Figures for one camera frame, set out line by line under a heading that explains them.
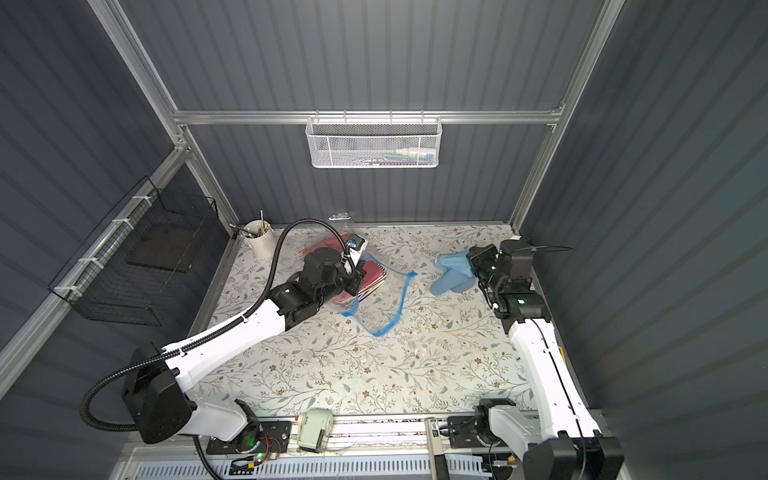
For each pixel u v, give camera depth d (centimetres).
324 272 58
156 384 40
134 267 72
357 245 66
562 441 38
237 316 50
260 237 102
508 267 57
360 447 73
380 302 99
